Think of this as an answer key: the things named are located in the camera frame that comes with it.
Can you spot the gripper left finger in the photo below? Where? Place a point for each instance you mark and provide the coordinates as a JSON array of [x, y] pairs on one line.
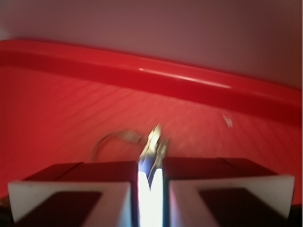
[[77, 195]]

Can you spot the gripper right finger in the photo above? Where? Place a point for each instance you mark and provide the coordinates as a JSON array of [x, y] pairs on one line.
[[225, 192]]

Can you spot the orange plastic tray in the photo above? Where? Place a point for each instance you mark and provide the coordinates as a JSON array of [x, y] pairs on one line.
[[58, 101]]

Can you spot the silver keys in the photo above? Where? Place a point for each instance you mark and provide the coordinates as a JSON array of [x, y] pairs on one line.
[[154, 149]]

